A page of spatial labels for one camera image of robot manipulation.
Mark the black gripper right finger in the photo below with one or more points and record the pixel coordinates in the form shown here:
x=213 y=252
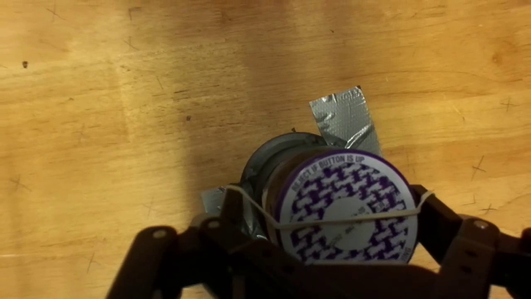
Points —
x=470 y=254

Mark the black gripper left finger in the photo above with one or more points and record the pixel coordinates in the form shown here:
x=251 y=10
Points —
x=166 y=266

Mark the purple patterned tape roll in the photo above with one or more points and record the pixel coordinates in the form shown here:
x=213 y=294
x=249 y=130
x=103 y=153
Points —
x=332 y=188

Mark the large grey duct tape piece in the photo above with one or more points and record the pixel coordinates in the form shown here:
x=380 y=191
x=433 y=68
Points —
x=345 y=118

